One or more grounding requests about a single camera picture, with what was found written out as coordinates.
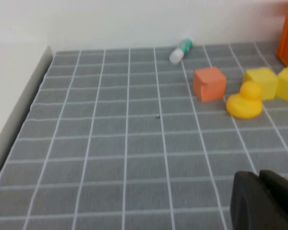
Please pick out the white green glue stick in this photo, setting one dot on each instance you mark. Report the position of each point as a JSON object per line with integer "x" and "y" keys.
{"x": 180, "y": 51}

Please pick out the yellow rubber duck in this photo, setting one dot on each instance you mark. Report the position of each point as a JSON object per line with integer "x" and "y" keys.
{"x": 244, "y": 105}

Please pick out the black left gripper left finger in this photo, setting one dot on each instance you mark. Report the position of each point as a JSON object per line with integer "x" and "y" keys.
{"x": 249, "y": 206}

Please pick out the grey checked tablecloth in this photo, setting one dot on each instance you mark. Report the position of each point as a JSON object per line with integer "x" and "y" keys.
{"x": 110, "y": 143}

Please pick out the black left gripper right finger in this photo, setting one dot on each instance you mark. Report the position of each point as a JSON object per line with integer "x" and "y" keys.
{"x": 285, "y": 206}

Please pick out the orange foam cube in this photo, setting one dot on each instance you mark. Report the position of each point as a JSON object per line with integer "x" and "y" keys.
{"x": 210, "y": 83}

